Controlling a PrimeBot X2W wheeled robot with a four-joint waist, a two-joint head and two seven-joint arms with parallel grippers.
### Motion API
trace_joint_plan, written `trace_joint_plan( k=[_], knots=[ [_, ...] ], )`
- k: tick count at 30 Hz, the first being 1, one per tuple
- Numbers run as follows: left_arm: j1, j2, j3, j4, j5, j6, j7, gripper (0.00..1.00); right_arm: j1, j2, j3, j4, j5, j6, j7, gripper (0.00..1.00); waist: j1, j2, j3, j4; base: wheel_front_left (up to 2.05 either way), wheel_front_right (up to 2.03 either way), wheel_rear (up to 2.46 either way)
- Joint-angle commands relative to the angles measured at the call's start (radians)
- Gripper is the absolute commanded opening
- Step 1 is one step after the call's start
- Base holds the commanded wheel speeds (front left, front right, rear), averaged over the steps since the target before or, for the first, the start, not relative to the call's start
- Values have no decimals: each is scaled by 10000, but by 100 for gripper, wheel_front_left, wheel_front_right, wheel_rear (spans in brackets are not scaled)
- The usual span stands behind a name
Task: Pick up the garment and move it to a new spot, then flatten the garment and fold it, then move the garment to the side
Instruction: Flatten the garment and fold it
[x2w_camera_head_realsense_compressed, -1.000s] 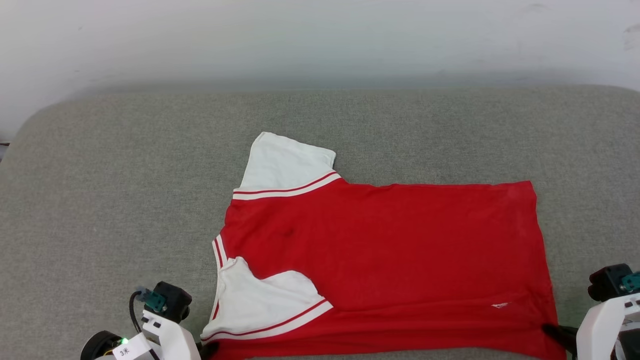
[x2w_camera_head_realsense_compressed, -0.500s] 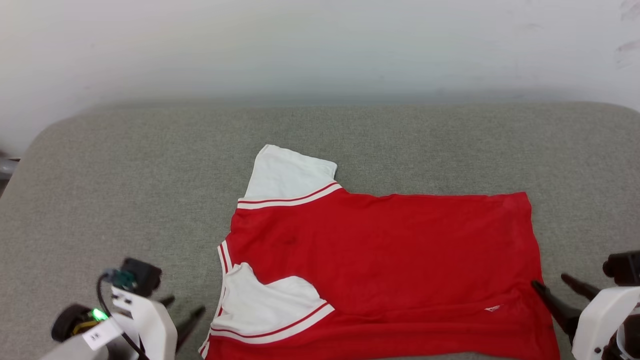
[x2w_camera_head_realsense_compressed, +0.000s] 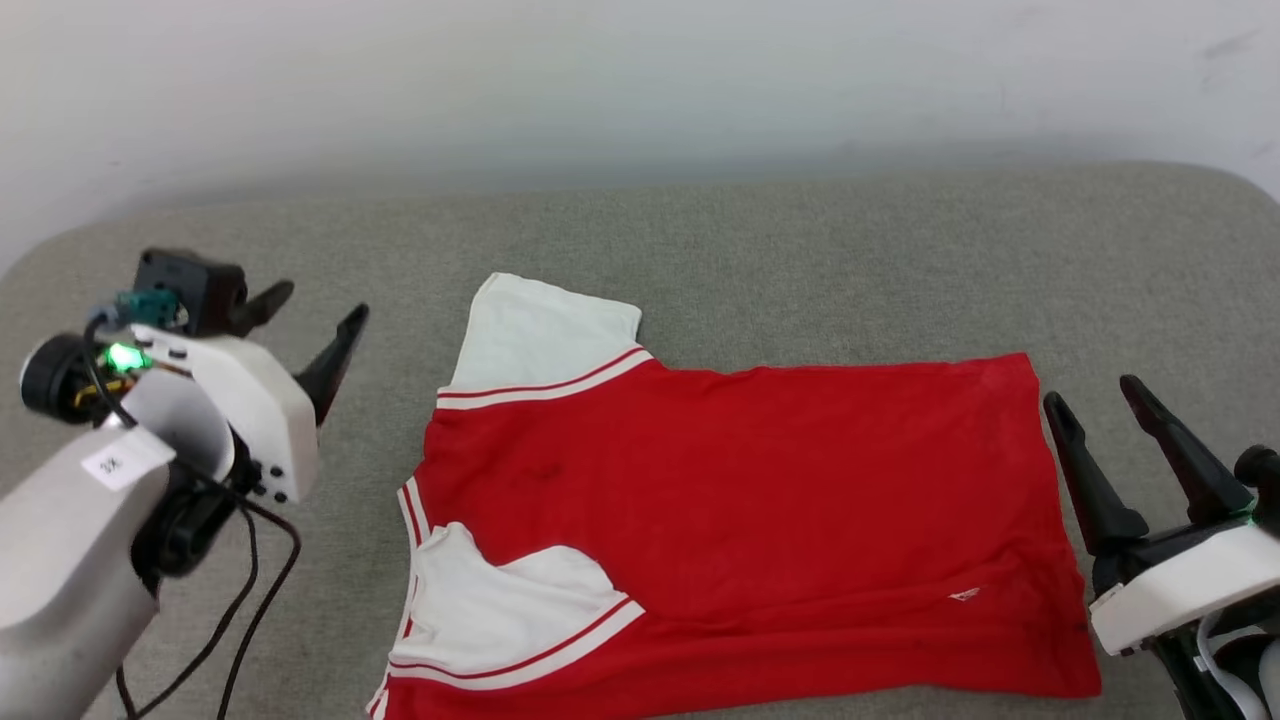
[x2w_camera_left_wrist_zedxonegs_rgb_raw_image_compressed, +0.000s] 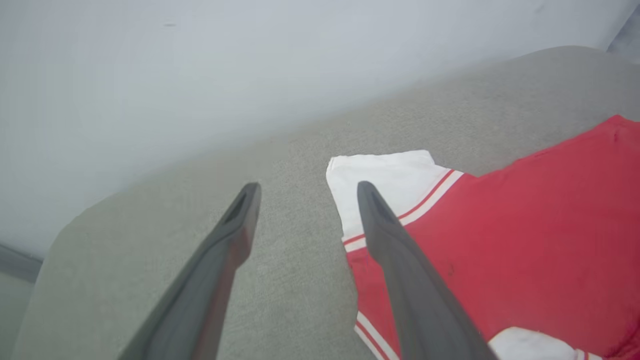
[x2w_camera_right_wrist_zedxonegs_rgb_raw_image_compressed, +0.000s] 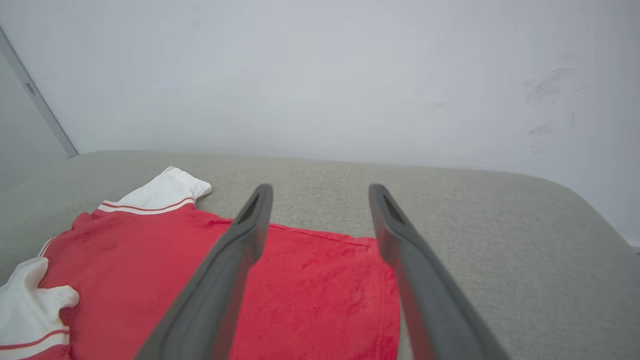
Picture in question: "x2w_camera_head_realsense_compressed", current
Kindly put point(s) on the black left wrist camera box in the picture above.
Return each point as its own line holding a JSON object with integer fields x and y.
{"x": 195, "y": 285}

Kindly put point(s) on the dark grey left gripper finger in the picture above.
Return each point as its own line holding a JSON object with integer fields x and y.
{"x": 262, "y": 305}
{"x": 335, "y": 365}

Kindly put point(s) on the red white short-sleeve garment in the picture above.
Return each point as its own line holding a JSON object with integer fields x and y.
{"x": 750, "y": 480}

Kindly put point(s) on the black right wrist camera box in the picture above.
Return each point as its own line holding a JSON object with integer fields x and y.
{"x": 1262, "y": 480}

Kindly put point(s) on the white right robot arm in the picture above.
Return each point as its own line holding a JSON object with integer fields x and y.
{"x": 1240, "y": 680}

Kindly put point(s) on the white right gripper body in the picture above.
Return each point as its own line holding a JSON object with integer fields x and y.
{"x": 1190, "y": 590}

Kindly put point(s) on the white paper label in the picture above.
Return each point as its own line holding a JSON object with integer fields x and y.
{"x": 125, "y": 462}

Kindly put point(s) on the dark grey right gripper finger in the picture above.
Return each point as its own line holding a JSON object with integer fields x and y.
{"x": 1095, "y": 490}
{"x": 1190, "y": 465}

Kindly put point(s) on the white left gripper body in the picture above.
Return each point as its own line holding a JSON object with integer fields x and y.
{"x": 260, "y": 410}

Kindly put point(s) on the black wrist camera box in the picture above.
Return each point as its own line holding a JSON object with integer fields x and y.
{"x": 195, "y": 285}
{"x": 1262, "y": 480}

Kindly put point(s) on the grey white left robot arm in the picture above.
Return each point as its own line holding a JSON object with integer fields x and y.
{"x": 60, "y": 570}

